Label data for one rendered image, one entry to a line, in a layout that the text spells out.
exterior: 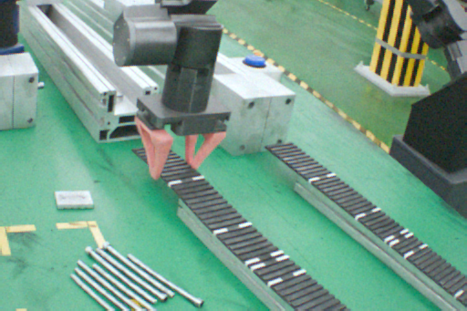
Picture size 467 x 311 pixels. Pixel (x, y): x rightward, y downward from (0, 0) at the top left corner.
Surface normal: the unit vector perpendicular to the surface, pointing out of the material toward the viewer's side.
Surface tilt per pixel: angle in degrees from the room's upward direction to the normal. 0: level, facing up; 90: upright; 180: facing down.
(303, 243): 0
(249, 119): 90
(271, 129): 90
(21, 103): 90
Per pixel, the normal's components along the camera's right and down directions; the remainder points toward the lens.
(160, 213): 0.18, -0.89
